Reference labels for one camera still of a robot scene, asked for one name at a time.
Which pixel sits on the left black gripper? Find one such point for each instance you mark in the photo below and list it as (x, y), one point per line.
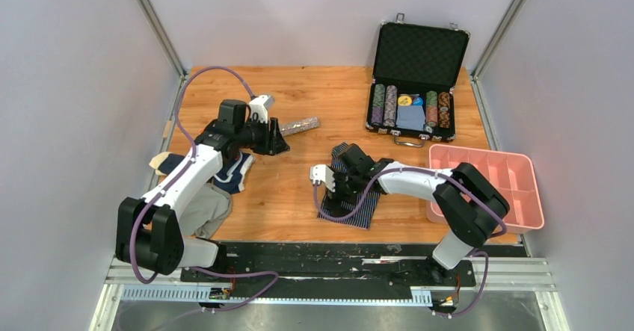
(272, 143)

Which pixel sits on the purple poker chip stack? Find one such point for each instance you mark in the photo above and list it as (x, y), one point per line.
(378, 103)

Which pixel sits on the navy white orange garment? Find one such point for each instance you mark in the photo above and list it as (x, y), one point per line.
(229, 179)

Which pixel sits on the glittery silver microphone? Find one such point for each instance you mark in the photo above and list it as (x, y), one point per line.
(299, 126)

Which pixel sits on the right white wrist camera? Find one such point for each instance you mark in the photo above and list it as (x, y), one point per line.
(321, 174)

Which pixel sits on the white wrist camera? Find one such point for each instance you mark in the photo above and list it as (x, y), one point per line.
(259, 107)
(321, 174)

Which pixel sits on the yellow dealer button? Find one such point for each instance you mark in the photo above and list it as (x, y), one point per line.
(404, 100)

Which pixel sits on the grey poker chip stack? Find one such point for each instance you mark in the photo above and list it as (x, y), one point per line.
(390, 105)

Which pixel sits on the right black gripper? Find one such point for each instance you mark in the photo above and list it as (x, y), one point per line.
(333, 199)

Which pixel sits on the blue playing card deck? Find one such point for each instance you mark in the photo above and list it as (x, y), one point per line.
(410, 117)

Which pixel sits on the brown poker chip stack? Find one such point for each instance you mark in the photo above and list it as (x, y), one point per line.
(444, 104)

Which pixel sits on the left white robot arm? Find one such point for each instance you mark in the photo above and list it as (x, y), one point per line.
(153, 231)

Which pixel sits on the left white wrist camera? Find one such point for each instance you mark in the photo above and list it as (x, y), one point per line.
(259, 107)

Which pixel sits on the black poker chip case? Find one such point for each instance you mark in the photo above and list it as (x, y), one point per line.
(417, 59)

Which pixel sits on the green poker chip stack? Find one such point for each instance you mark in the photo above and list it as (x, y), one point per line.
(431, 104)

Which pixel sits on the pink compartment tray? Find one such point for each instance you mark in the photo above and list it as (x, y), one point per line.
(511, 173)

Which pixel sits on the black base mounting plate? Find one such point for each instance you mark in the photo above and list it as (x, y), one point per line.
(345, 271)

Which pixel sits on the aluminium frame rail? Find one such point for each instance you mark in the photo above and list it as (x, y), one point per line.
(495, 276)

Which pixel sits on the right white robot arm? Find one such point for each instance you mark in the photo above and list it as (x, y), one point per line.
(472, 207)

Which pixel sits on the grey cloth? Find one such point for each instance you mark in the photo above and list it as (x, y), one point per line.
(206, 212)

